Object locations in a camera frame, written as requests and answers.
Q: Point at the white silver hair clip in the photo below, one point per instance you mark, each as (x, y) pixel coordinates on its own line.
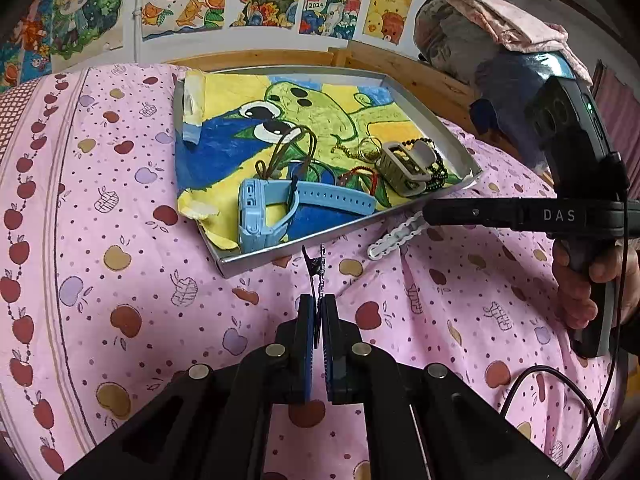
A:
(406, 168)

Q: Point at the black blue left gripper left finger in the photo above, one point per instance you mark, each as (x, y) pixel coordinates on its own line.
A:
(302, 349)

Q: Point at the person's right hand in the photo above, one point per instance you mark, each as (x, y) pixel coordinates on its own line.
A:
(576, 308)

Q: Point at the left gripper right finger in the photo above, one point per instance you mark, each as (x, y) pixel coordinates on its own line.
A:
(338, 337)

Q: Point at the pile of clothes bundle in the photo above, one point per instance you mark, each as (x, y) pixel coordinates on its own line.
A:
(505, 55)

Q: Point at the blond boy drawing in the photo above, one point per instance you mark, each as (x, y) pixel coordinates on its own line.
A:
(83, 29)

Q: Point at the yellow bear chick drawing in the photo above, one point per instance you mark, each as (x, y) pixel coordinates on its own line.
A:
(386, 19)

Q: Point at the black striped hair clip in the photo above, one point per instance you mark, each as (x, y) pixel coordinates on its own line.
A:
(316, 268)

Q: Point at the girl with fish drawing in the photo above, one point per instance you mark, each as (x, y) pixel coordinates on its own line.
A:
(25, 55)

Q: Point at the light blue smart watch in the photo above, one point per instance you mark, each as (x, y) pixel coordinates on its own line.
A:
(267, 208)

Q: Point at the pink apple print bedsheet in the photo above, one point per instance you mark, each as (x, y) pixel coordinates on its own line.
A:
(107, 293)

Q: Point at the grey tray with frog drawing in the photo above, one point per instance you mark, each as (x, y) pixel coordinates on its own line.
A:
(216, 214)

